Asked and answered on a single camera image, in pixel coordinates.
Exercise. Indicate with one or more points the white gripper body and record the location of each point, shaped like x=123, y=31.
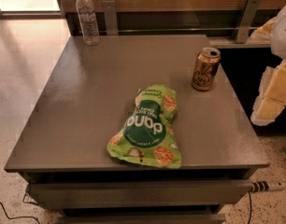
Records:
x=283, y=34

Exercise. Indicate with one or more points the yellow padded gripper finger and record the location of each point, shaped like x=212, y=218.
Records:
x=271, y=100

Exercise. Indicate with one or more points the green rice chip bag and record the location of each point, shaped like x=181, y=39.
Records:
x=147, y=137

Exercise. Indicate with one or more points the clear plastic water bottle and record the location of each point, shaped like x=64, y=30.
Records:
x=88, y=22

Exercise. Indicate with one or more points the gold soda can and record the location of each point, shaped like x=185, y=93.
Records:
x=205, y=68

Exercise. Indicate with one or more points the upper grey drawer front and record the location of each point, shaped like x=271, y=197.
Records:
x=138, y=194

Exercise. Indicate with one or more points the grey drawer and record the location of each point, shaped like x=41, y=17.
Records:
x=163, y=219
x=138, y=194

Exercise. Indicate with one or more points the lower grey drawer front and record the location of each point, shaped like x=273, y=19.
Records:
x=163, y=219

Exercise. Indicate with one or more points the right metal bracket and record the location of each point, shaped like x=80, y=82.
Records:
x=242, y=31

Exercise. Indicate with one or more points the metal bracket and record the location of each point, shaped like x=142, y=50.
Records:
x=110, y=15
x=242, y=31

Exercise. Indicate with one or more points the horizontal metal rail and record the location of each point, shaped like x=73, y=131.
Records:
x=224, y=31

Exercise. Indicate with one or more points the striped cable connector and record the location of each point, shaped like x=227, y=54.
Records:
x=267, y=186

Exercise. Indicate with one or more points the left metal bracket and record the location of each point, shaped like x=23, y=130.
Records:
x=110, y=15

